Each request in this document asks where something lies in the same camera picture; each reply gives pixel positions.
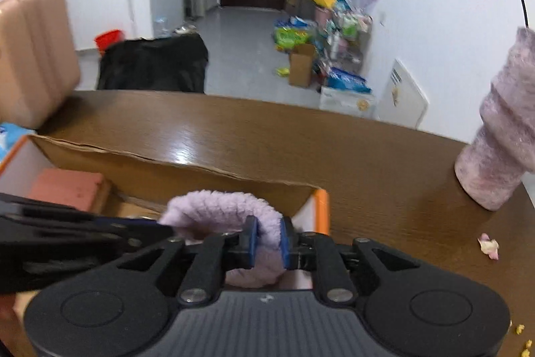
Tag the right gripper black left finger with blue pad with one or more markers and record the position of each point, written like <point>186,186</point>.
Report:
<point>213,258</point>

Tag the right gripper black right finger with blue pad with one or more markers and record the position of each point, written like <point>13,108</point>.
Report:
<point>319,255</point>

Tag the light purple fluffy headband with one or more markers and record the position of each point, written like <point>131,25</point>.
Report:
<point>201,213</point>

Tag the person's left hand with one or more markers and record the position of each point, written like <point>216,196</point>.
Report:
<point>12,330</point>

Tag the red orange cardboard box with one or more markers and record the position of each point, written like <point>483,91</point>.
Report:
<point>147,188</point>

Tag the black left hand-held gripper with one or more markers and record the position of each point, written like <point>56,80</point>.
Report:
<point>43,243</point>

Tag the white flat panel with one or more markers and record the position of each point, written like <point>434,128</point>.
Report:
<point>402,103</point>

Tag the fallen pink petal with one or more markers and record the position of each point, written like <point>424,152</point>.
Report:
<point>490,247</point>

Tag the brown cardboard box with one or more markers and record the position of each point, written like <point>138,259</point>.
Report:
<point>301,60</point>

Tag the black chair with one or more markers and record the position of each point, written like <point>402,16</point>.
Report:
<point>176,63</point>

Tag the pink textured vase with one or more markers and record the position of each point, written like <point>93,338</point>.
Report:
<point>502,152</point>

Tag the cluttered storage cart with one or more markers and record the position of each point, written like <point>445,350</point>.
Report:
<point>338,35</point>

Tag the blue tissue pack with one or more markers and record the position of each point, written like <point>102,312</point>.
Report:
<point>10,134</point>

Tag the red bucket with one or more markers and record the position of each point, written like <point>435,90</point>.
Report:
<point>106,39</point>

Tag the yellow crumbs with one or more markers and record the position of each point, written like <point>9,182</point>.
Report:
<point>522,343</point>

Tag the pink suitcase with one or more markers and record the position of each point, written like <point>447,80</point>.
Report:
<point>39,64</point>

